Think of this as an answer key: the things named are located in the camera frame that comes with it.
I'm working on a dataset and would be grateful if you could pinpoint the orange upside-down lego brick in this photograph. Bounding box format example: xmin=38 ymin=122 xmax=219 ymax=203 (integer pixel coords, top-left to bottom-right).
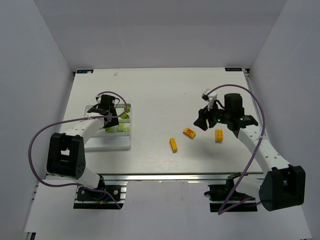
xmin=182 ymin=127 xmax=196 ymax=140

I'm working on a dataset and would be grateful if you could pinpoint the pale green small lego brick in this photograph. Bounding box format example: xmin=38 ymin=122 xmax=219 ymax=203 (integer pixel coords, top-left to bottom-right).
xmin=116 ymin=123 xmax=125 ymax=133

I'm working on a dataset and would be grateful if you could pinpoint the lime green small lego brick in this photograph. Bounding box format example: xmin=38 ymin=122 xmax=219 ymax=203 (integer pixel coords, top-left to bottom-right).
xmin=123 ymin=104 xmax=131 ymax=113

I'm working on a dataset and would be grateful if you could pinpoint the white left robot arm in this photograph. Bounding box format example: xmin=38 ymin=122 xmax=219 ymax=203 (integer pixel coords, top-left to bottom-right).
xmin=46 ymin=94 xmax=119 ymax=190

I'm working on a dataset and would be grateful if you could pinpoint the white sorting tray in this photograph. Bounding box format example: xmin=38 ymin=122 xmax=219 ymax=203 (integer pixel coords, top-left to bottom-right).
xmin=84 ymin=103 xmax=133 ymax=152

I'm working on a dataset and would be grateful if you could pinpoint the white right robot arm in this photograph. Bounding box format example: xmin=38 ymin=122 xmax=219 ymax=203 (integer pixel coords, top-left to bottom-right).
xmin=194 ymin=92 xmax=306 ymax=212

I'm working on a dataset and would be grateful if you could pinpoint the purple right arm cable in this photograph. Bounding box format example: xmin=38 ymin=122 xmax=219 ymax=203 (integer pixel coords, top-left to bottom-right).
xmin=207 ymin=84 xmax=266 ymax=216

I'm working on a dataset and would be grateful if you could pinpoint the blue label sticker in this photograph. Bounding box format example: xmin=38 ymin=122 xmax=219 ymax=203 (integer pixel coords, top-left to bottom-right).
xmin=76 ymin=69 xmax=94 ymax=74
xmin=224 ymin=67 xmax=243 ymax=72

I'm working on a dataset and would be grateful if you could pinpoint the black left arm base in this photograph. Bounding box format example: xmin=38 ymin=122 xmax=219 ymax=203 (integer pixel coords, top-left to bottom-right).
xmin=73 ymin=183 xmax=127 ymax=210

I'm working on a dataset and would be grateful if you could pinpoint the blue label sticker left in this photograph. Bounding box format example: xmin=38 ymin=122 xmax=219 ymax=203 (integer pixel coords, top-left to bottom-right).
xmin=76 ymin=69 xmax=94 ymax=74

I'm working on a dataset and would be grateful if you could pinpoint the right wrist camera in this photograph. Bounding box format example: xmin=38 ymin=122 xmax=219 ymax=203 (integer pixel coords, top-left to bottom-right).
xmin=201 ymin=88 xmax=218 ymax=111

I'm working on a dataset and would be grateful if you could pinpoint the pale green curved studded lego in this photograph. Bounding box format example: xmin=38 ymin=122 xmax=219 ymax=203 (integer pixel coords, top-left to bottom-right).
xmin=123 ymin=127 xmax=131 ymax=133

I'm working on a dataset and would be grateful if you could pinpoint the yellow curved lego brick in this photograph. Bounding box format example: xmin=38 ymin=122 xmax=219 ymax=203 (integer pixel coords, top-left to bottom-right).
xmin=214 ymin=129 xmax=224 ymax=143

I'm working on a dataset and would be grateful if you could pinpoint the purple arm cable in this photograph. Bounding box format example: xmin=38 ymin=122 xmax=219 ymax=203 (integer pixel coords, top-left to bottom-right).
xmin=28 ymin=91 xmax=132 ymax=210
xmin=207 ymin=84 xmax=266 ymax=216

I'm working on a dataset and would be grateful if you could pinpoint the lime green curved studded lego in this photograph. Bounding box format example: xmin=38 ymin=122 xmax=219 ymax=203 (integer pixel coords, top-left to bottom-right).
xmin=121 ymin=113 xmax=131 ymax=120

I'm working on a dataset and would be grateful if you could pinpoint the yellow long lego brick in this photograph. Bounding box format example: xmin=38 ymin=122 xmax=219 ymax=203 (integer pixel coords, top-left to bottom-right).
xmin=169 ymin=137 xmax=178 ymax=153

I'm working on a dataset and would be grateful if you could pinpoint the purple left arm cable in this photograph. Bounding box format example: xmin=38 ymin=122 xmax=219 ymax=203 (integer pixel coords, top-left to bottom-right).
xmin=28 ymin=91 xmax=132 ymax=210

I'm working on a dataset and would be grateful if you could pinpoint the pale green upside-down curved lego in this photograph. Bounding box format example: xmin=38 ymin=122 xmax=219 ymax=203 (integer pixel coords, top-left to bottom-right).
xmin=105 ymin=127 xmax=113 ymax=133

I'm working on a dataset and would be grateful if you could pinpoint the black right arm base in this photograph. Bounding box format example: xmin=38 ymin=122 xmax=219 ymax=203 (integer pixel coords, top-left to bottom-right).
xmin=204 ymin=172 xmax=258 ymax=213

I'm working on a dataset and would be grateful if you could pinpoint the blue label sticker right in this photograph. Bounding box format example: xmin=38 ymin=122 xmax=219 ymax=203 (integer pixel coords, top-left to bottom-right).
xmin=224 ymin=67 xmax=243 ymax=72

